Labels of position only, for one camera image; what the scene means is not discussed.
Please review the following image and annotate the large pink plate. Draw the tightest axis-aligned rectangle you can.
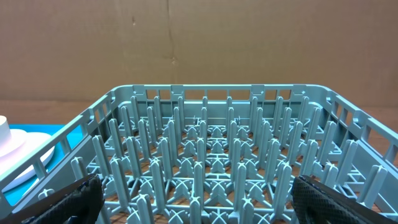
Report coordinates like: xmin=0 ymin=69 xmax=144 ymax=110
xmin=0 ymin=131 xmax=56 ymax=193

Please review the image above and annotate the teal plastic serving tray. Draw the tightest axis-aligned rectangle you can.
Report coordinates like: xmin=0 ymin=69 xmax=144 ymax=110
xmin=2 ymin=124 xmax=85 ymax=207

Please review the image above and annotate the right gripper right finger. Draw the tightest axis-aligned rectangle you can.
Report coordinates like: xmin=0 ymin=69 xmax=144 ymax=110
xmin=291 ymin=175 xmax=397 ymax=224

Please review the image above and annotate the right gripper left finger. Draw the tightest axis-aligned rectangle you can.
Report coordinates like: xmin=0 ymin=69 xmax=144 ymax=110
xmin=1 ymin=174 xmax=104 ymax=224

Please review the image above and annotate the grey plastic dish rack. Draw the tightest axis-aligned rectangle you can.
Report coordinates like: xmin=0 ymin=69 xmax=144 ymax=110
xmin=1 ymin=84 xmax=397 ymax=223

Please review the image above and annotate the cream plastic cup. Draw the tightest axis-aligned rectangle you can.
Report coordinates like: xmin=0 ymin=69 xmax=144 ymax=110
xmin=0 ymin=115 xmax=12 ymax=146

